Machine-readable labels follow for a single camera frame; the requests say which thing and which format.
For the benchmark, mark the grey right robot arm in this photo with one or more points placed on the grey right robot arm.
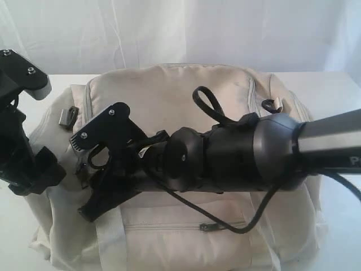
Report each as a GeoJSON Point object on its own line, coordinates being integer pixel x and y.
{"type": "Point", "coordinates": [252, 154]}

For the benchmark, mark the dark front pocket zipper pull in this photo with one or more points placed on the dark front pocket zipper pull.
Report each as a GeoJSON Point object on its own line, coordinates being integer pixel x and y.
{"type": "Point", "coordinates": [210, 227]}

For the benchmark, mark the beige fabric duffel bag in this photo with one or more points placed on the beige fabric duffel bag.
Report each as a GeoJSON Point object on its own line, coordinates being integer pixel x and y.
{"type": "Point", "coordinates": [155, 230]}

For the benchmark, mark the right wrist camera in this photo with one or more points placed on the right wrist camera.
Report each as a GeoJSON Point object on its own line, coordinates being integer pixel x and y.
{"type": "Point", "coordinates": [110, 128]}

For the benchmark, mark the white backdrop curtain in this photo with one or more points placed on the white backdrop curtain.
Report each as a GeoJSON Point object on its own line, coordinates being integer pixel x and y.
{"type": "Point", "coordinates": [98, 36]}

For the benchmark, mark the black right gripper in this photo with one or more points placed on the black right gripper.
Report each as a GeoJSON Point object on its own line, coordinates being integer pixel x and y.
{"type": "Point", "coordinates": [112, 184]}

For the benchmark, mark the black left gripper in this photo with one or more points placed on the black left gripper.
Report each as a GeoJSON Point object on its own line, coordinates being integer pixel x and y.
{"type": "Point", "coordinates": [32, 174]}

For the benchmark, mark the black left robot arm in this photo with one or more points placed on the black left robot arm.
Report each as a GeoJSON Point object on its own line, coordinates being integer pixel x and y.
{"type": "Point", "coordinates": [13, 137]}

